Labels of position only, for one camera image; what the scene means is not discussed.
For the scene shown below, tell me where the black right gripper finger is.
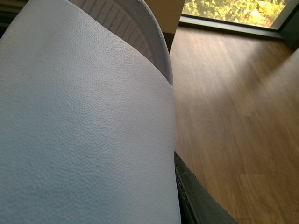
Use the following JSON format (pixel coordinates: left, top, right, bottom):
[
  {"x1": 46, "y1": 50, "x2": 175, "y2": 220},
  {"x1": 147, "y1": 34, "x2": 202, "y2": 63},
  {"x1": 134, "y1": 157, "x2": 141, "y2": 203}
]
[{"x1": 174, "y1": 154, "x2": 237, "y2": 224}]

